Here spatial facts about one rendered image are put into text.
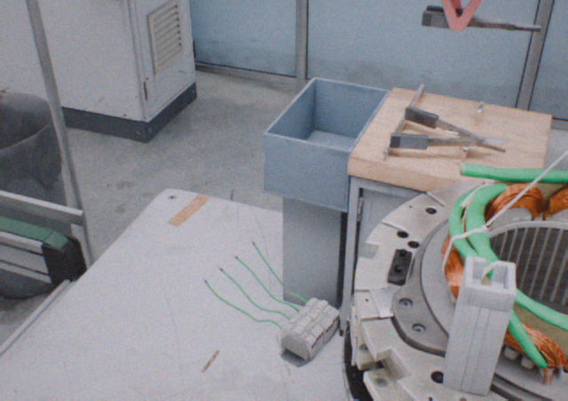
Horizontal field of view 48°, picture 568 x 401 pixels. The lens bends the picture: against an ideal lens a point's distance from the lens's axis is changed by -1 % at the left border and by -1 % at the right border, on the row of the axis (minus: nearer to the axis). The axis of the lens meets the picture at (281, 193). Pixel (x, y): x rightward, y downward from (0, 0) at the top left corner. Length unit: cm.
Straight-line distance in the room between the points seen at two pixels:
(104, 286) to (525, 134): 62
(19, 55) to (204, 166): 98
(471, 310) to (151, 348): 57
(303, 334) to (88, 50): 215
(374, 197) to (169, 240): 42
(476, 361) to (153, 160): 243
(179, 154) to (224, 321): 192
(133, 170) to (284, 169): 198
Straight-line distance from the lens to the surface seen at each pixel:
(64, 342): 93
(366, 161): 70
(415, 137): 69
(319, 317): 86
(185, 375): 85
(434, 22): 75
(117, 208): 251
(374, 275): 51
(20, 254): 119
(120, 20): 267
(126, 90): 280
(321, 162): 73
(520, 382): 45
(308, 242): 84
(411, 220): 57
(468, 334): 40
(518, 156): 75
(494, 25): 75
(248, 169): 266
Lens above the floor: 143
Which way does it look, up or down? 35 degrees down
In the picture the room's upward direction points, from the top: straight up
